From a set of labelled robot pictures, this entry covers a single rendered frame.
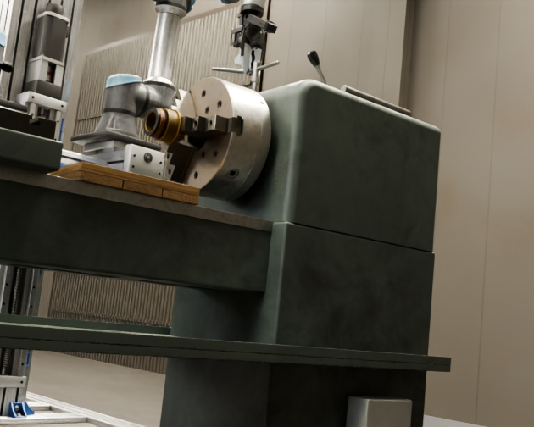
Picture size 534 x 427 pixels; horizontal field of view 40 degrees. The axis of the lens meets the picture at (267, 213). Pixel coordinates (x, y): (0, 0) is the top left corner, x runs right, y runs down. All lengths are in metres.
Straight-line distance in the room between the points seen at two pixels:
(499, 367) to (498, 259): 0.69
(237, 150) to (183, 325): 0.58
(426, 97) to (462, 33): 0.51
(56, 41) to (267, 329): 1.24
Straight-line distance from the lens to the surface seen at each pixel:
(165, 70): 2.66
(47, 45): 2.54
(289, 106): 1.93
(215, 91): 1.94
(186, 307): 2.15
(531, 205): 4.97
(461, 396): 5.09
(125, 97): 2.54
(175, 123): 1.88
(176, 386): 2.16
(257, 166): 1.90
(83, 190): 1.60
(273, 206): 1.89
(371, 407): 1.98
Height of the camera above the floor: 0.62
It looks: 8 degrees up
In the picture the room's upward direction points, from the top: 6 degrees clockwise
